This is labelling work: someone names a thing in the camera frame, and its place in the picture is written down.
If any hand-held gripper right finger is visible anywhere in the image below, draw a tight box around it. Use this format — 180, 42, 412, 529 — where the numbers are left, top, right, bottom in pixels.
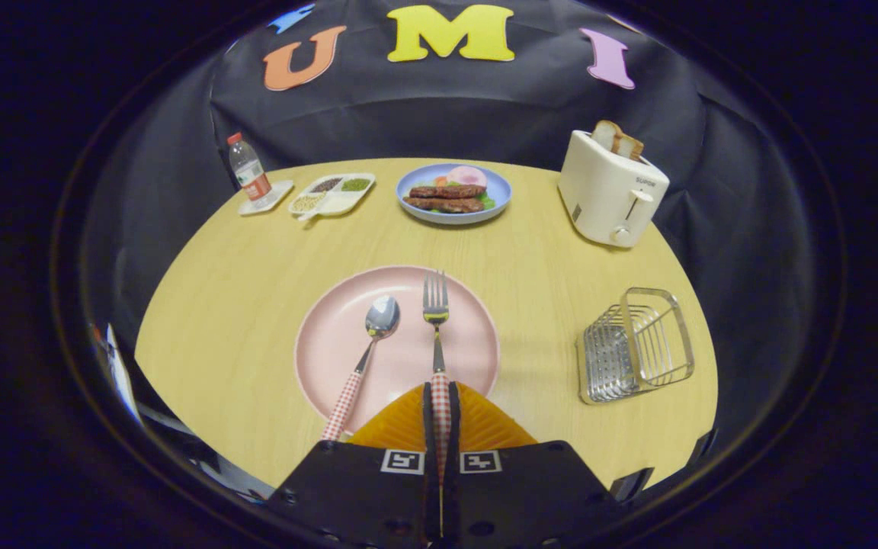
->
443, 381, 623, 549

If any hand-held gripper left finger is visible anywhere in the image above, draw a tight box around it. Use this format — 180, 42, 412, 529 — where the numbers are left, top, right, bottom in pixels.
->
268, 381, 440, 549

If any spoon with red checked handle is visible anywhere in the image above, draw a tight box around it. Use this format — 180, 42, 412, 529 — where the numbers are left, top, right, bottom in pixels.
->
321, 294, 401, 441

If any fork with red checked handle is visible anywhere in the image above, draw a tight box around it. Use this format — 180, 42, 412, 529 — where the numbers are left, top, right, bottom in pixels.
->
422, 270, 452, 481

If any pink plate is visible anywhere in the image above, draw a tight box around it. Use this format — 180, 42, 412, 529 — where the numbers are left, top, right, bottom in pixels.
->
294, 265, 501, 435

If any white divided tray with beans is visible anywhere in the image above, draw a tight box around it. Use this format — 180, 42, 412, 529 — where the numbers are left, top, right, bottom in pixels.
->
288, 173, 377, 223

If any brown meat patty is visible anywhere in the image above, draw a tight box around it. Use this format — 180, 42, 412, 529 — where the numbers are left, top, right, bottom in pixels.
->
409, 185, 487, 200
403, 197, 485, 214

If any blue plate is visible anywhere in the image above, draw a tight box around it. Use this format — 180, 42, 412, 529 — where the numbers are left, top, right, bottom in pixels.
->
396, 163, 512, 226

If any white toaster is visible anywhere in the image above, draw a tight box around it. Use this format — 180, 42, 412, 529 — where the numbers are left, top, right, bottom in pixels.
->
558, 130, 671, 249

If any white square coaster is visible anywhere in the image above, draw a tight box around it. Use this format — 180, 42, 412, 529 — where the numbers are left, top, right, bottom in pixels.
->
239, 180, 295, 217

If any clear water bottle red label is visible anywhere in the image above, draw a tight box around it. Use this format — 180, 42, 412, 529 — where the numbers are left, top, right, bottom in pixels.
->
227, 133, 273, 205

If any metal wire cutlery rack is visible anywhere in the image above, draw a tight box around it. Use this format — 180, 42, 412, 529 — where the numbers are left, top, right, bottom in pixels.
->
576, 287, 696, 405

